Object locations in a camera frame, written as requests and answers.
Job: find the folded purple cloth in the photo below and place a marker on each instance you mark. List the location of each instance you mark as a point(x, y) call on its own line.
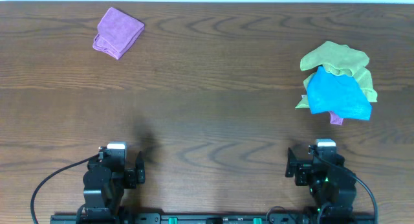
point(117, 32)

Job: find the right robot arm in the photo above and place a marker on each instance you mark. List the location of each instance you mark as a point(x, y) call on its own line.
point(330, 184)

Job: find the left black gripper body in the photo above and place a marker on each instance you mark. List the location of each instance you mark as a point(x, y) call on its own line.
point(131, 178)

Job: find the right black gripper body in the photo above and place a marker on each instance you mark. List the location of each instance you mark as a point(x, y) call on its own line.
point(300, 171)

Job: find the crumpled green cloth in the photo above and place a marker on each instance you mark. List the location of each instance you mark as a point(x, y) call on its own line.
point(342, 60)

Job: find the blue microfiber cloth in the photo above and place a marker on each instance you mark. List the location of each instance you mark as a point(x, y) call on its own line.
point(339, 94)

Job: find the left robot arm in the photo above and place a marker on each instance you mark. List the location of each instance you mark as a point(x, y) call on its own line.
point(104, 185)

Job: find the purple cloth under pile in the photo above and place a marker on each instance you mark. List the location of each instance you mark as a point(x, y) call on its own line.
point(335, 119)

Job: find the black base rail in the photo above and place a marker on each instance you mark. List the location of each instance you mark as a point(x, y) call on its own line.
point(155, 218)

